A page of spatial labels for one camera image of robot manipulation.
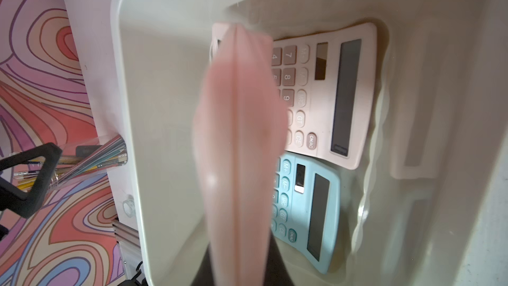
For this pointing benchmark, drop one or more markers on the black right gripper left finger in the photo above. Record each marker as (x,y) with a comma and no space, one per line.
(204,275)

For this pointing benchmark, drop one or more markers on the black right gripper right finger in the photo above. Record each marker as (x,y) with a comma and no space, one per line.
(276,273)

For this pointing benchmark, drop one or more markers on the light blue calculator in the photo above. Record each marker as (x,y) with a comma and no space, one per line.
(306,207)

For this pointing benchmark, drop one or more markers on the pink calculator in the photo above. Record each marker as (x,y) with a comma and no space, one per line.
(240,130)

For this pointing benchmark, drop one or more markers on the white plastic storage box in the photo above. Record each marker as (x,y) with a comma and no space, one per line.
(437,130)

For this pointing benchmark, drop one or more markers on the pink calculator face up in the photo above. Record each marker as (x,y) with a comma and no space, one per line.
(327,81)

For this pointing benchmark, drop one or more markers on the clear tape roll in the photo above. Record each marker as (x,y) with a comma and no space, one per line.
(129,207)

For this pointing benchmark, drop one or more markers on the clear pen cup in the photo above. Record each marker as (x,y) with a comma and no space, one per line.
(82,161)

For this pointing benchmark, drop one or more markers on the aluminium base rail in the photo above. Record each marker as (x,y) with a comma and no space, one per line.
(128,242)

